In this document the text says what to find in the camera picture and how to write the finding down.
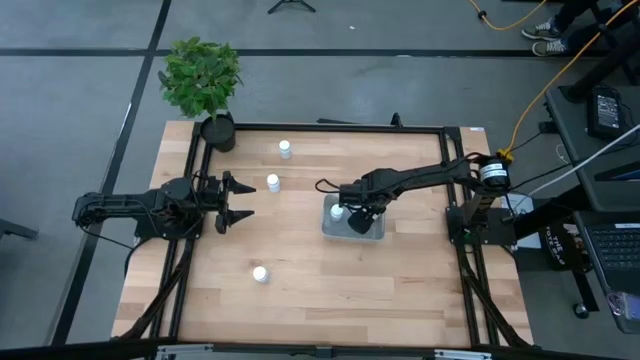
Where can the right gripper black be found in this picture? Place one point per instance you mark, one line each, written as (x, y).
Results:
(365, 192)

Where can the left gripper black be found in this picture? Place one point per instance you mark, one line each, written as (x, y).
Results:
(217, 197)

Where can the white pill bottle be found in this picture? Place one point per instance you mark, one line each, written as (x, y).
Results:
(260, 274)
(336, 213)
(285, 149)
(273, 182)

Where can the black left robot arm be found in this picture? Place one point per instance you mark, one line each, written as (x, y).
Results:
(125, 205)

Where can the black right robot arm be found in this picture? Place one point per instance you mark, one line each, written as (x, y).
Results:
(425, 175)

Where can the grey rectangular basket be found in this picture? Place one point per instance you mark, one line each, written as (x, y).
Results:
(345, 232)

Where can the black plant pot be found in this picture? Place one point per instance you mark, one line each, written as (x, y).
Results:
(218, 132)

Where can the green leafy plant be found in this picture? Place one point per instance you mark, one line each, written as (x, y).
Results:
(200, 75)

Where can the black tote bag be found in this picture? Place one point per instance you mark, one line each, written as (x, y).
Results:
(557, 250)

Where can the black tripod leg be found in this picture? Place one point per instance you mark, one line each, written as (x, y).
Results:
(292, 1)

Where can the black furniture leg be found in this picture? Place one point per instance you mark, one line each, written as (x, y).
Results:
(15, 230)

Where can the dark side desk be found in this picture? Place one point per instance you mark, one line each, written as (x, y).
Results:
(575, 130)

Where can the black caster wheel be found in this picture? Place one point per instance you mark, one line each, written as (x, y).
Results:
(581, 311)

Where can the laptop computer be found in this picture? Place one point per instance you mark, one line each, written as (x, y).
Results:
(615, 247)

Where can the person's shoe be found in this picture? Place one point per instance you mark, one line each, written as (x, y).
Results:
(550, 48)
(542, 31)

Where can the black power adapter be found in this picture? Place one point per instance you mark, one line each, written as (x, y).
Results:
(606, 112)

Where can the black stand leg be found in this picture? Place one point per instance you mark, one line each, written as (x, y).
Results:
(600, 70)

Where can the person's leg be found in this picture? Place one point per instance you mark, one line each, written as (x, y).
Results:
(570, 12)

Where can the black table frame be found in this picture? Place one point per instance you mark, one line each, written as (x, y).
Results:
(325, 127)

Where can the black camera mount rail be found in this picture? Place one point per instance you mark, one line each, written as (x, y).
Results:
(320, 352)

